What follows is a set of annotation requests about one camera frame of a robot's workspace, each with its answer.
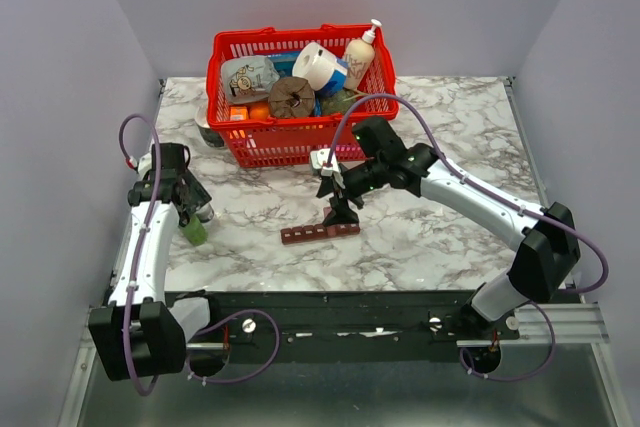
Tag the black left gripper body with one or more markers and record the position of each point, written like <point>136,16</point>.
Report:
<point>198,196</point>

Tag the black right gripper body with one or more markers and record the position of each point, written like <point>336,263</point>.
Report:
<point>359,180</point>

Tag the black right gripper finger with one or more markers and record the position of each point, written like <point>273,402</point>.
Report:
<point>340,213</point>
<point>326,187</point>

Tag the green pill bottle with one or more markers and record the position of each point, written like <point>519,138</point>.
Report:
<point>194,231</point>

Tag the brown weekly pill organizer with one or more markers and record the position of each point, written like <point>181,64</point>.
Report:
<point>317,232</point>

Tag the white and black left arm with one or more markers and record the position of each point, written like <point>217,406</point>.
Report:
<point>137,327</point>

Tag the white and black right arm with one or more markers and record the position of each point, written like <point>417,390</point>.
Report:
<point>545,250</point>

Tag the small white-capped bottle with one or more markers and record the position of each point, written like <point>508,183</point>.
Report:
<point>205,214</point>

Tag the white dark cup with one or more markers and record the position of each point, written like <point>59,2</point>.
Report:
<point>210,137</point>

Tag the green round vegetable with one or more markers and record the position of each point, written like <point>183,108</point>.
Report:
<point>338,103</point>

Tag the brown round paper package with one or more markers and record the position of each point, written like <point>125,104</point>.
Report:
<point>291,98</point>

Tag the small orange box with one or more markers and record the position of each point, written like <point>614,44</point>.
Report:
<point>239,113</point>

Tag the orange fruit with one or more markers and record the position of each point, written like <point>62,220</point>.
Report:
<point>259,110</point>

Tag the red plastic shopping basket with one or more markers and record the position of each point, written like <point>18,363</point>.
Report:
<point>284,142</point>

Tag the white toilet paper roll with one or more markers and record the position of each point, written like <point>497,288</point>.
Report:
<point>325,73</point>

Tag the white pump lotion bottle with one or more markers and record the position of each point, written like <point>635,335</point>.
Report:
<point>359,55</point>

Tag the blue package in basket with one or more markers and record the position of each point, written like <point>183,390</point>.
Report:
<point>284,62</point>

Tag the grey cartoon snack bag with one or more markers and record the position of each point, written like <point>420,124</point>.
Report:
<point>248,79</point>

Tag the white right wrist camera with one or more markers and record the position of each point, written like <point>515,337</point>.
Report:
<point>321,163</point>

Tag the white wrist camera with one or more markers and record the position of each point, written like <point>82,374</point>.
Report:
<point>140,165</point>
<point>321,163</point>

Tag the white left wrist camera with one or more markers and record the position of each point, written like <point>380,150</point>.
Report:
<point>140,165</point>

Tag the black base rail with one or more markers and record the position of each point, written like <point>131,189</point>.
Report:
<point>346,326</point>

